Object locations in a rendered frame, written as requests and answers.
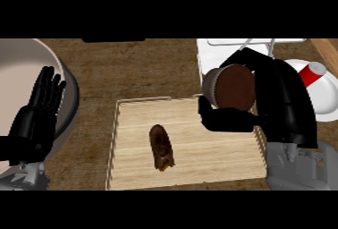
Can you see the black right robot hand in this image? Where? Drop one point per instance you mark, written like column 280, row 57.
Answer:
column 281, row 98

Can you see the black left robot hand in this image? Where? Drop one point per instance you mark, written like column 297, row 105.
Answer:
column 39, row 119

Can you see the chocolate cupcake with grey wrapper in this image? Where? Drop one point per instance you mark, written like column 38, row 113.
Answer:
column 231, row 86

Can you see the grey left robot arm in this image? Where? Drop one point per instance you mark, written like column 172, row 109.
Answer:
column 27, row 176

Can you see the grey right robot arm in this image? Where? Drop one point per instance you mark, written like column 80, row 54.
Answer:
column 303, row 167

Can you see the pale wooden tray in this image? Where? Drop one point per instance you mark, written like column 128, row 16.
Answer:
column 185, row 143

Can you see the white plate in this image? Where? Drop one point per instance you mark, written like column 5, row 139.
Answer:
column 325, row 95

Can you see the large grey bowl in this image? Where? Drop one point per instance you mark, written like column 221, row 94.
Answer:
column 27, row 89

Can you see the red and silver can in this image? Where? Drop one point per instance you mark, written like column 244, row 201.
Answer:
column 314, row 74

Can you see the pale wooden board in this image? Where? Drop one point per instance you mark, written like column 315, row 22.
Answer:
column 328, row 50

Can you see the brown pastry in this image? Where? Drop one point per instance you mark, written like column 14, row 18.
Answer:
column 162, row 148

